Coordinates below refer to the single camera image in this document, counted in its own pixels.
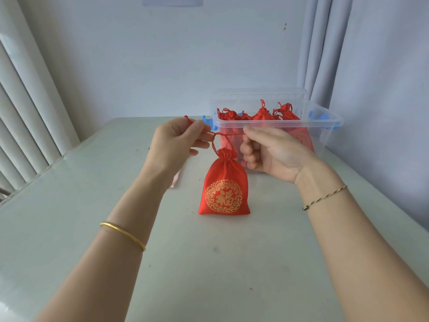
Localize thin braided bracelet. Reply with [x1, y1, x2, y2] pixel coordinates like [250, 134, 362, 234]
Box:
[302, 185, 348, 212]

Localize grey curtain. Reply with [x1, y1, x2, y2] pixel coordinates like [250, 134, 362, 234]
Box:
[296, 0, 429, 232]

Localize person's right hand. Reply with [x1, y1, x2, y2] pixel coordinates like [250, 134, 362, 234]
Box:
[240, 125, 323, 184]

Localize white paper sheet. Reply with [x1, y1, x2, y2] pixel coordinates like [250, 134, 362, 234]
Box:
[140, 0, 204, 7]

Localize red pouches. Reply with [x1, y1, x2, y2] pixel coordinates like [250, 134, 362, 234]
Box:
[217, 99, 315, 165]

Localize person's left hand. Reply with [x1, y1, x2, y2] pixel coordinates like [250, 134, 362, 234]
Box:
[142, 117, 215, 191]

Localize white vertical blinds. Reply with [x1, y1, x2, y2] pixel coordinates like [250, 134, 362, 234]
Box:
[0, 0, 80, 198]

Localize red pouch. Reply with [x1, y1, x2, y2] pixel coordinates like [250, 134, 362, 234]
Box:
[183, 115, 251, 216]

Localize gold bangle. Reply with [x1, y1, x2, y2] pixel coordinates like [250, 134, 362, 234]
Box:
[100, 222, 147, 252]

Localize person's left forearm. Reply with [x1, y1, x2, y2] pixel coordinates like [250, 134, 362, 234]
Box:
[35, 170, 168, 322]

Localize clear plastic storage box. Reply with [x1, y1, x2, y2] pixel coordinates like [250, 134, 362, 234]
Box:
[202, 100, 344, 171]

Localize person's right forearm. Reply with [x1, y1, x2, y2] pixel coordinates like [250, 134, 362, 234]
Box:
[294, 164, 429, 322]

